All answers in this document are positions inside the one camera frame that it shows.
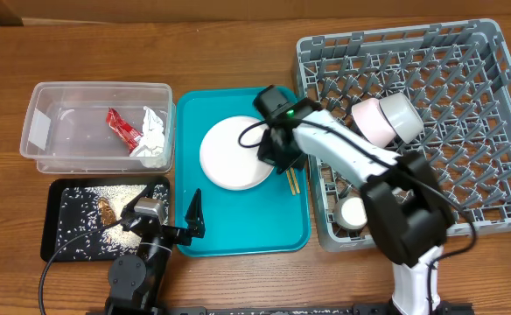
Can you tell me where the grey dishwasher rack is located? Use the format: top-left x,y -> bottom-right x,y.
295,19 -> 511,235

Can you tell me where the clear plastic bin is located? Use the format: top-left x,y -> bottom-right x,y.
19,81 -> 176,174

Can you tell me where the black tray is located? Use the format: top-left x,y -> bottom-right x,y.
40,176 -> 170,261

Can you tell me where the white cup in rack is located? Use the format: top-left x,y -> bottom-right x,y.
333,196 -> 368,230

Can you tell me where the pink bowl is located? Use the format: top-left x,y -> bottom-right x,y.
351,98 -> 396,148

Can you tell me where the white tissue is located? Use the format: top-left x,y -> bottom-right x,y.
129,106 -> 165,168

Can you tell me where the brown food piece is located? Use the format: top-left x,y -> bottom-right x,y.
98,197 -> 116,226

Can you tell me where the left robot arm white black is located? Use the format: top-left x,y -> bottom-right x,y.
103,186 -> 206,314

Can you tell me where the teal plastic tray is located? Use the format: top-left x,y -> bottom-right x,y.
174,87 -> 311,257

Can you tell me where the grey bowl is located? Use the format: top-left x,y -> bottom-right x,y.
379,93 -> 424,144

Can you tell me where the white rice pile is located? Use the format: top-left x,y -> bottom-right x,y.
55,185 -> 145,262

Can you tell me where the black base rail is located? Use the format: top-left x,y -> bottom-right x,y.
163,301 -> 475,315

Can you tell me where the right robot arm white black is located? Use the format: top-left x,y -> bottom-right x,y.
253,86 -> 454,314

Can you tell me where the red snack wrapper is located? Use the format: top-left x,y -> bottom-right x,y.
106,108 -> 143,153

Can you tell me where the large white pink plate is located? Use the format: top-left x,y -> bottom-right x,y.
199,115 -> 274,191

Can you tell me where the wooden chopstick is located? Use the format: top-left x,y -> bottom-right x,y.
290,168 -> 300,195
285,169 -> 297,196

